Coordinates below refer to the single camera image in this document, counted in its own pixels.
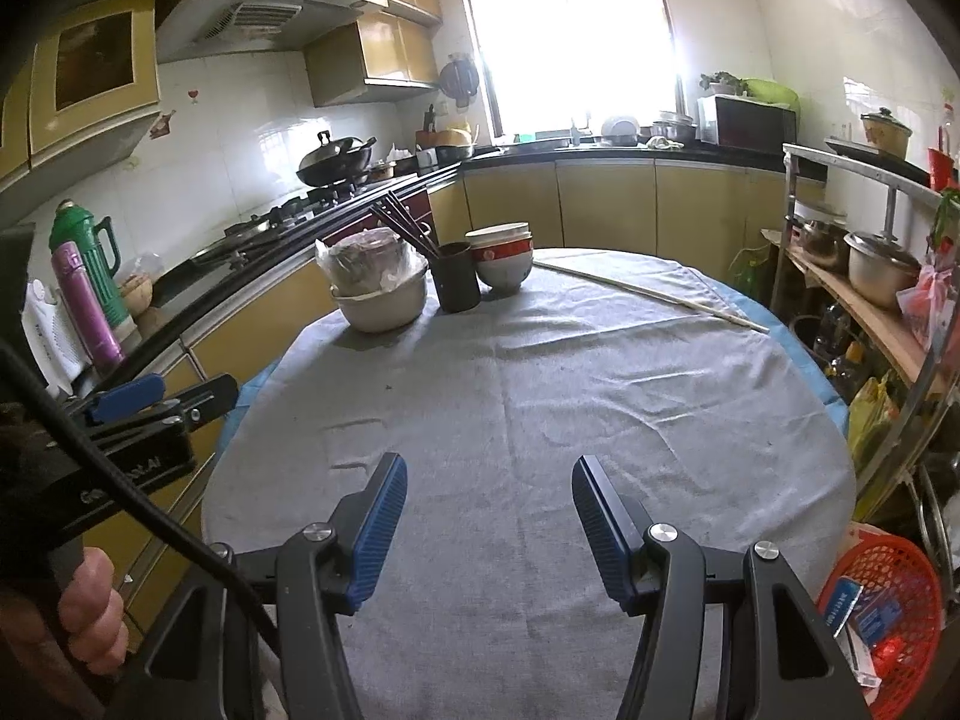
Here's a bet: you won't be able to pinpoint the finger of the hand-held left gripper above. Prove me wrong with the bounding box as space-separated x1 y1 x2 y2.
92 375 241 442
82 373 167 425

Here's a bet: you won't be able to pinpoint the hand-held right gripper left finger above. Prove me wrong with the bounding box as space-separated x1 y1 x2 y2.
124 452 410 720

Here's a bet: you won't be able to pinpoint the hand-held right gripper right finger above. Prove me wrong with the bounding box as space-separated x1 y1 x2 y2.
571 454 871 720

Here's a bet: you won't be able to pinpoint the blue white milk carton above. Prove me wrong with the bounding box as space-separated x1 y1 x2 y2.
820 576 863 652

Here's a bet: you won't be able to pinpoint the long white cardboard box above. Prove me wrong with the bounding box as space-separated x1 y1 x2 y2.
846 626 884 689

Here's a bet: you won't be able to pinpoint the red plastic basket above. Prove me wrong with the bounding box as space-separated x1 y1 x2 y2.
816 527 944 719

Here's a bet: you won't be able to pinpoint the person's left hand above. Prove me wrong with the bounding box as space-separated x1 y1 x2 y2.
0 546 130 720

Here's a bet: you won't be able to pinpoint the white slotted plastic box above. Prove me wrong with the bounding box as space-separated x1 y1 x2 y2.
21 279 89 395

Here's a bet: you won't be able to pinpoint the pink thermos bottle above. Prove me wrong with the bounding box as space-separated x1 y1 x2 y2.
50 244 127 370

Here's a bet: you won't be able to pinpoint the small brown bowl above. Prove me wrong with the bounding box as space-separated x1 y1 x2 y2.
120 274 155 317

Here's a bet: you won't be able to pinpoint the green thermos jug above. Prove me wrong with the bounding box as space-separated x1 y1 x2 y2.
48 199 134 331

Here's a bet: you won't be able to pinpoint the large bowl with plastic cover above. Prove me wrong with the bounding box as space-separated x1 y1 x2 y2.
315 229 431 335

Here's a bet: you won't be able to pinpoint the gas stove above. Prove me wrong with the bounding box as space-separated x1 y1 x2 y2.
191 178 391 263

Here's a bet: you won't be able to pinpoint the long wooden stick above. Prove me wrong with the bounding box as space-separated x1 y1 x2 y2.
531 258 772 335

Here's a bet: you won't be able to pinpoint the bundle of dark chopsticks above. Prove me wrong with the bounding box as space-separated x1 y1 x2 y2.
370 190 442 257

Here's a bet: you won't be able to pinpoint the blue underlay cloth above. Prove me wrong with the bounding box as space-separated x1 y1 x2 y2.
221 292 852 458

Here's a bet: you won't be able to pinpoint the black chopstick holder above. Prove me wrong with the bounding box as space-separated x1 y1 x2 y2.
429 241 482 314

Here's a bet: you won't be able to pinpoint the black wok with lid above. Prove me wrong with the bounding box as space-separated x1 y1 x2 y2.
295 130 377 188

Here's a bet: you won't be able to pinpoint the stacked red white bowls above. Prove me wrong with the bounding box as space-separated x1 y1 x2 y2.
464 222 536 296

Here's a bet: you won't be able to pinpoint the yellow plastic bag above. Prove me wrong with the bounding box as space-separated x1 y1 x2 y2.
846 373 902 470

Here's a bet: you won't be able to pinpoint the yellow lower cabinets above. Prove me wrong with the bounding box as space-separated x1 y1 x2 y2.
82 154 826 646

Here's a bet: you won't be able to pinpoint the yellow cabinets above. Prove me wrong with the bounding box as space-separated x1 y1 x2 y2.
82 154 826 646
0 0 445 181

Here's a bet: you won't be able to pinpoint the yellow kitchen container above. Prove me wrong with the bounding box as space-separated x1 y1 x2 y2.
415 103 479 152

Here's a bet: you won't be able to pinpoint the small steel pot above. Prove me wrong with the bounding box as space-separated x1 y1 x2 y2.
793 217 850 272

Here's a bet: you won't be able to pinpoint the black kitchen countertop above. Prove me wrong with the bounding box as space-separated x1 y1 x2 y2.
45 139 788 406

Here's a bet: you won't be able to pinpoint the large steel pot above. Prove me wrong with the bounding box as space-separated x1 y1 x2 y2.
844 230 923 310

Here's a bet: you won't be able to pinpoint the range hood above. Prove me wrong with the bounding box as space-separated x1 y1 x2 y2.
154 0 389 65

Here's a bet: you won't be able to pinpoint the yellow upper cabinets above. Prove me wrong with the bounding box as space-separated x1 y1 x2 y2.
0 0 445 181

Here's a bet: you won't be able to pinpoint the thin red plastic bag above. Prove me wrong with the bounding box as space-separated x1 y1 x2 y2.
895 253 950 352

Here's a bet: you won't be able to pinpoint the hanging dark pan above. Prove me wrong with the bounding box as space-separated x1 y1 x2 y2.
437 52 481 110

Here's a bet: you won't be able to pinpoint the steel pots by window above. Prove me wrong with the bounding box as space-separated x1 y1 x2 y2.
649 111 700 145

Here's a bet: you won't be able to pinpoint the metal storage rack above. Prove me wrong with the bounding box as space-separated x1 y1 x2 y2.
761 142 960 541

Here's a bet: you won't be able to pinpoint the microwave oven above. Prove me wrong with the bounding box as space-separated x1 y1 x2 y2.
696 95 798 150

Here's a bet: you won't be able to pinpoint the green plastic bag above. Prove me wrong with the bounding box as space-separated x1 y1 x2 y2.
741 76 801 109

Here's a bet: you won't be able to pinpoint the enamel pot with lid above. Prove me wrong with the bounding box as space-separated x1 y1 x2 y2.
859 107 914 160

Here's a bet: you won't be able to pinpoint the red bottle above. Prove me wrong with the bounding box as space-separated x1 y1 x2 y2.
927 103 960 193

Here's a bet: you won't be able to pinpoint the window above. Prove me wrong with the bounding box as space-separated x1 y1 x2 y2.
450 0 687 137

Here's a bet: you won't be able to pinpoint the black cable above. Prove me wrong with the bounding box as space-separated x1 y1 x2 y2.
0 337 282 661

